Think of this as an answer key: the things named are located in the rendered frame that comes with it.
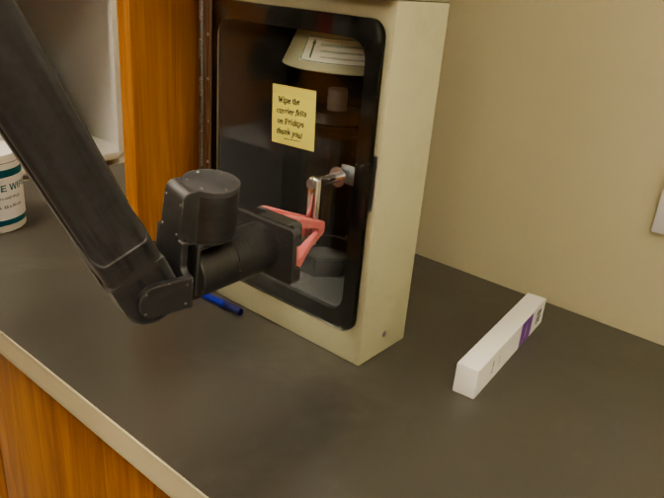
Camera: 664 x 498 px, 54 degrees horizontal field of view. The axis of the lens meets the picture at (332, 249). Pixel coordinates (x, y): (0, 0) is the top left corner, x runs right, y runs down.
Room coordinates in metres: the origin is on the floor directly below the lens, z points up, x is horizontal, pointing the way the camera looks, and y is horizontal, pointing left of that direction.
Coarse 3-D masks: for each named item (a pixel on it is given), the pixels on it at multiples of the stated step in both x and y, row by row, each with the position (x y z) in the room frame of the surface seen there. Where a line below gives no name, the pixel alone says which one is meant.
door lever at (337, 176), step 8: (336, 168) 0.78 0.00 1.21; (312, 176) 0.75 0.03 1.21; (320, 176) 0.75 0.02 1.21; (328, 176) 0.76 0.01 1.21; (336, 176) 0.77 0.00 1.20; (344, 176) 0.77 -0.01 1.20; (312, 184) 0.74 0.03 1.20; (320, 184) 0.74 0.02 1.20; (328, 184) 0.76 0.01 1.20; (336, 184) 0.78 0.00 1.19; (312, 192) 0.74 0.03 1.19; (320, 192) 0.74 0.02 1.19; (312, 200) 0.74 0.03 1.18; (320, 200) 0.74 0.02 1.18; (312, 208) 0.74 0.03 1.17; (320, 208) 0.74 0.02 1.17; (312, 216) 0.74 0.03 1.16; (320, 216) 0.75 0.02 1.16; (304, 232) 0.75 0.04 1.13; (312, 232) 0.74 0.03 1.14; (304, 240) 0.74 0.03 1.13
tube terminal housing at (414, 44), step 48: (288, 0) 0.86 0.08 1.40; (336, 0) 0.81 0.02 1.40; (384, 0) 0.77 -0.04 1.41; (432, 0) 0.81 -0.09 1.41; (432, 48) 0.82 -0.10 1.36; (384, 96) 0.76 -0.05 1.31; (432, 96) 0.83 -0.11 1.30; (384, 144) 0.76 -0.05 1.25; (384, 192) 0.77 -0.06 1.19; (384, 240) 0.78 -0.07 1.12; (240, 288) 0.90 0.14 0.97; (384, 288) 0.79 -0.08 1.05; (336, 336) 0.78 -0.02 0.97; (384, 336) 0.80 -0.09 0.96
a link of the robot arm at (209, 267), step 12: (192, 252) 0.58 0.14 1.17; (204, 252) 0.59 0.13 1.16; (216, 252) 0.60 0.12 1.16; (228, 252) 0.61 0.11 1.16; (192, 264) 0.58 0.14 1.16; (204, 264) 0.58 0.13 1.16; (216, 264) 0.59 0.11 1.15; (228, 264) 0.60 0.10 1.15; (204, 276) 0.58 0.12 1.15; (216, 276) 0.59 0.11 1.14; (228, 276) 0.60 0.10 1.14; (204, 288) 0.58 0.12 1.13; (216, 288) 0.60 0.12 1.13
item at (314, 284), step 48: (240, 0) 0.90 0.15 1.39; (240, 48) 0.89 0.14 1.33; (288, 48) 0.84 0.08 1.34; (336, 48) 0.79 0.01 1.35; (240, 96) 0.89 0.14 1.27; (336, 96) 0.79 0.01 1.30; (240, 144) 0.89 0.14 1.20; (336, 144) 0.78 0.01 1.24; (240, 192) 0.89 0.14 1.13; (288, 192) 0.83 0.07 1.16; (336, 192) 0.78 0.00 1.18; (336, 240) 0.78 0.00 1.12; (288, 288) 0.83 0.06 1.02; (336, 288) 0.77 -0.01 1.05
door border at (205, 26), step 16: (208, 0) 0.93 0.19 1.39; (208, 16) 0.93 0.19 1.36; (208, 32) 0.93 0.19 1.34; (208, 48) 0.93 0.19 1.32; (384, 48) 0.76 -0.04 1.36; (208, 64) 0.93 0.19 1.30; (208, 80) 0.93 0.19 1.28; (208, 96) 0.93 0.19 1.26; (208, 112) 0.93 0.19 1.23; (208, 128) 0.93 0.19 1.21; (208, 144) 0.93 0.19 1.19; (208, 160) 0.93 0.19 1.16; (368, 208) 0.76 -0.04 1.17
